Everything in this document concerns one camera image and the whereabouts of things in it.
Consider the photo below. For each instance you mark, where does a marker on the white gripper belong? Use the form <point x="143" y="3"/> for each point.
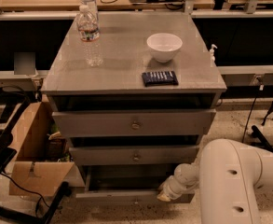
<point x="172" y="188"/>

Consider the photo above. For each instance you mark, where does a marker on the grey bottom drawer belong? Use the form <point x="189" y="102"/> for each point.
<point x="124" y="184"/>

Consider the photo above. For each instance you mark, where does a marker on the grey drawer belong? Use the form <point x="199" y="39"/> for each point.
<point x="125" y="123"/>
<point x="133" y="155"/>
<point x="124" y="184"/>

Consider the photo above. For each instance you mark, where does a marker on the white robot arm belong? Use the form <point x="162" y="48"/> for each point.
<point x="228" y="175"/>

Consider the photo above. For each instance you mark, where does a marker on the grey middle drawer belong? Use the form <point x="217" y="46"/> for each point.
<point x="133" y="155"/>

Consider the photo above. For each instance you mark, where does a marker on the grey top drawer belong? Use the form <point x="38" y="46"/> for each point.
<point x="125" y="123"/>

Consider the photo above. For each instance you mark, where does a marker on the grey drawer cabinet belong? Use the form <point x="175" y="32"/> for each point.
<point x="117" y="84"/>

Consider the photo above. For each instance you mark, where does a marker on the black stand base right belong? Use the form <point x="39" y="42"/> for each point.
<point x="263" y="141"/>

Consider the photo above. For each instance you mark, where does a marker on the brown cardboard box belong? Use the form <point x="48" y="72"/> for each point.
<point x="37" y="166"/>

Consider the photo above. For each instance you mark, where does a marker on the small white pump bottle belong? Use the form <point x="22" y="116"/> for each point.
<point x="212" y="51"/>

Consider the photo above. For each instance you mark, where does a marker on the white bowl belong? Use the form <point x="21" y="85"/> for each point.
<point x="163" y="46"/>

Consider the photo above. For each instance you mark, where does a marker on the clear front water bottle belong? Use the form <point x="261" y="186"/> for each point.
<point x="89" y="32"/>

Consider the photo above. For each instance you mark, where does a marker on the black stand frame left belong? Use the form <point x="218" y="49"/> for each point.
<point x="7" y="154"/>

